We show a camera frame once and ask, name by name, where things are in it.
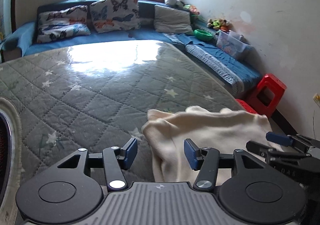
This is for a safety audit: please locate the flat butterfly print pillow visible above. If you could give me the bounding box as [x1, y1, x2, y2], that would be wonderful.
[36, 5, 91, 43]

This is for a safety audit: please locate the round black induction cooktop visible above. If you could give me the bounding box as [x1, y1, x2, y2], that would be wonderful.
[0, 113, 12, 204]

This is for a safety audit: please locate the plain grey cushion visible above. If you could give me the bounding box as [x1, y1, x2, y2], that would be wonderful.
[153, 5, 193, 35]

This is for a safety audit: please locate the colourful plush toys pile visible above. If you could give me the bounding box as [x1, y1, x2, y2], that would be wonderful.
[207, 18, 230, 32]

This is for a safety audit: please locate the blue corner sofa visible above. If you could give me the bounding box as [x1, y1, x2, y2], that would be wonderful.
[2, 0, 262, 96]

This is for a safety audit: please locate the cream knit garment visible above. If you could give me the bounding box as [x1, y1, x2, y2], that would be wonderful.
[142, 106, 282, 183]

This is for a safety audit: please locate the green plastic bowl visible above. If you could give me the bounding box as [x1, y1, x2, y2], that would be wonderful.
[194, 29, 214, 42]

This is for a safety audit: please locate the upright butterfly print pillow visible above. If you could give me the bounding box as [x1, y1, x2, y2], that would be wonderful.
[89, 0, 140, 33]

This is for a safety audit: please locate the clear plastic storage box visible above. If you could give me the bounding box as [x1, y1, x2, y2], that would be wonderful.
[216, 31, 253, 61]

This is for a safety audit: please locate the red plastic stool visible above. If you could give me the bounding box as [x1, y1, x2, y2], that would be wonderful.
[236, 99, 257, 114]
[245, 73, 287, 118]

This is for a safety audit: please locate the black white plush toy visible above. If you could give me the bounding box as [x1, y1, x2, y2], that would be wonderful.
[164, 0, 185, 8]

